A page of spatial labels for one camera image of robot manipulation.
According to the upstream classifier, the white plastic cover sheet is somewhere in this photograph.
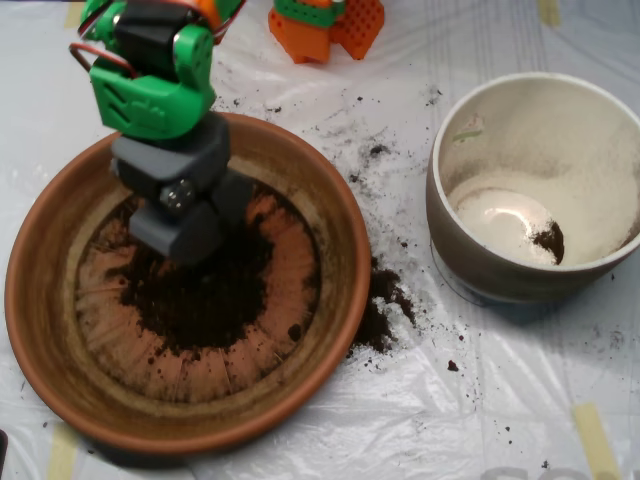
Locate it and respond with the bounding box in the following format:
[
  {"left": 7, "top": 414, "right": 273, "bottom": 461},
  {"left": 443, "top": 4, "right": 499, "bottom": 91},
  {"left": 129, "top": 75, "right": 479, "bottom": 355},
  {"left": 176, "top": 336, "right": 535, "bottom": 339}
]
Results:
[{"left": 0, "top": 0, "right": 640, "bottom": 480}]

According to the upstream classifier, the spilled dark soil heap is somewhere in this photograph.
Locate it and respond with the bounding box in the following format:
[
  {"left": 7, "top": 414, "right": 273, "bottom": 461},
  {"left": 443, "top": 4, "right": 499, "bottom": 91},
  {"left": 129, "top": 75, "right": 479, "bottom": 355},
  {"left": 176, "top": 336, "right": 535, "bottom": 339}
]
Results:
[{"left": 344, "top": 255, "right": 419, "bottom": 361}]

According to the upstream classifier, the dark soil pile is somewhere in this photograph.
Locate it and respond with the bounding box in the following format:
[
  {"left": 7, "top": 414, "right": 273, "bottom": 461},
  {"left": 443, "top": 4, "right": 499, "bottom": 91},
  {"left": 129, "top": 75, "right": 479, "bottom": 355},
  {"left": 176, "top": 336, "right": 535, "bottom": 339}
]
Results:
[{"left": 107, "top": 194, "right": 276, "bottom": 359}]

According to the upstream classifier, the beige masking tape strip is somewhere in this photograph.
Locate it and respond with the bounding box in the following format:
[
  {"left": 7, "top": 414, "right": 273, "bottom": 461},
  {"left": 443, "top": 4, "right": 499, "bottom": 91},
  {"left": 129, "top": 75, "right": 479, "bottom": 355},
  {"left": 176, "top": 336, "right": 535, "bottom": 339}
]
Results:
[
  {"left": 46, "top": 423, "right": 80, "bottom": 480},
  {"left": 538, "top": 0, "right": 562, "bottom": 27},
  {"left": 571, "top": 402, "right": 621, "bottom": 480},
  {"left": 63, "top": 0, "right": 86, "bottom": 29}
]

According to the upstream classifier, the terracotta clay saucer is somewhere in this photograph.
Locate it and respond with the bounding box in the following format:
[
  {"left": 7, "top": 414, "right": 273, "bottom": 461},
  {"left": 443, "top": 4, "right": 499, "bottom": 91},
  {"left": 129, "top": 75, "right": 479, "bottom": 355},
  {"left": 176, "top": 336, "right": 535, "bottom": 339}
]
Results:
[{"left": 4, "top": 111, "right": 373, "bottom": 457}]

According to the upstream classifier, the white ceramic pot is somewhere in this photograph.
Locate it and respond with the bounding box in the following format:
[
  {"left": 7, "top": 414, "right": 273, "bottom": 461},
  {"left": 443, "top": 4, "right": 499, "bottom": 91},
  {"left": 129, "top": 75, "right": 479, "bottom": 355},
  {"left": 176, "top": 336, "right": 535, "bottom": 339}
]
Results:
[{"left": 425, "top": 72, "right": 640, "bottom": 305}]

